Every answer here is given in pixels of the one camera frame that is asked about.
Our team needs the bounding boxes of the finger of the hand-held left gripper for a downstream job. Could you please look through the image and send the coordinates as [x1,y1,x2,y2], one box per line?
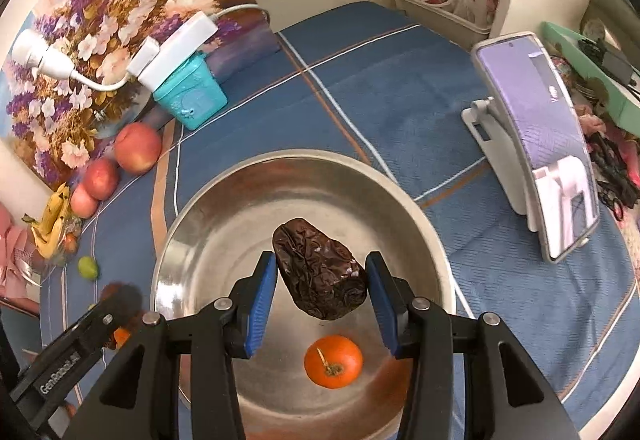
[97,281,146,321]

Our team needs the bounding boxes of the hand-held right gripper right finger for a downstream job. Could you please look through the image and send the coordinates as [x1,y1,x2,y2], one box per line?
[365,251,581,440]

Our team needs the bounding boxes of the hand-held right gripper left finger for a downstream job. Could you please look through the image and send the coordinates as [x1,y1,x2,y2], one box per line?
[62,250,278,440]

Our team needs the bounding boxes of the green jujube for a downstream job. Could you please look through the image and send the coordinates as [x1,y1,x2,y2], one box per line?
[77,256,100,281]

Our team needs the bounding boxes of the small orange with stem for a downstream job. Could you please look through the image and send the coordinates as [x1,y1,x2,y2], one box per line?
[303,335,364,390]

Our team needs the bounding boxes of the dark wrinkled dried date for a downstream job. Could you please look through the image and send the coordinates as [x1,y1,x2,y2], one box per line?
[271,217,370,321]

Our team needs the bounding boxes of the steel plate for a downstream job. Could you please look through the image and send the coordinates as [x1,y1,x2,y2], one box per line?
[150,149,457,440]

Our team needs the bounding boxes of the clear fruit bowl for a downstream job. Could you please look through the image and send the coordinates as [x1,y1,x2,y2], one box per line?
[30,215,83,271]

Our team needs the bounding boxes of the small red apple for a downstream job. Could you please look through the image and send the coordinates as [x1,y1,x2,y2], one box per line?
[70,184,100,219]

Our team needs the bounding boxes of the bunch of bananas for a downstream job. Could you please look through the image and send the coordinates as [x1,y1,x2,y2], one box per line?
[22,183,71,261]

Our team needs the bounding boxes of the pink flower bouquet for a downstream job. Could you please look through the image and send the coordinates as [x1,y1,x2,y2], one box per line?
[0,205,46,301]

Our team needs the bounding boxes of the medium red apple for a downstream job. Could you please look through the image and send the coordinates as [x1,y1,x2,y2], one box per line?
[82,158,121,201]

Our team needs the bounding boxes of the large red apple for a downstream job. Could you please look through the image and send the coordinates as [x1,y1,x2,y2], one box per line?
[114,123,163,175]

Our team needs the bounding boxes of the white phone stand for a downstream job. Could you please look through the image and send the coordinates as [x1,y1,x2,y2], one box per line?
[461,98,548,233]

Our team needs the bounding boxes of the teal plastic box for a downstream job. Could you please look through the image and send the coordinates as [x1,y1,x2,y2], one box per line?
[152,54,228,131]

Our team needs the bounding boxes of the smartphone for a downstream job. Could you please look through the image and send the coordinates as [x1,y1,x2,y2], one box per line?
[472,32,601,263]

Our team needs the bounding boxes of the white plug adapter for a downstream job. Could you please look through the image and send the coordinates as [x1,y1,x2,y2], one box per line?
[126,36,161,78]

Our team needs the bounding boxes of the white power strip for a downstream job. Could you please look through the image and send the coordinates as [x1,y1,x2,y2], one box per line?
[137,11,218,89]

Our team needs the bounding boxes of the black scissors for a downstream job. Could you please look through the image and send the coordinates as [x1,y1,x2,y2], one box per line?
[587,132,640,221]

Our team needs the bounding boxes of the flower painting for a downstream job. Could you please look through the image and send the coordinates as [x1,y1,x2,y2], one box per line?
[0,0,281,185]

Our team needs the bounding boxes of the green tray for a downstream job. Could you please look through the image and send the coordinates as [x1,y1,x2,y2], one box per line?
[542,21,640,138]

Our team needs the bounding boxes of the black power adapter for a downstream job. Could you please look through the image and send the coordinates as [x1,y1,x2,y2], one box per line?
[577,38,640,88]

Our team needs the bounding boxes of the white power cable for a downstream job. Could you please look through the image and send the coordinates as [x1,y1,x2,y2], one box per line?
[212,4,271,28]

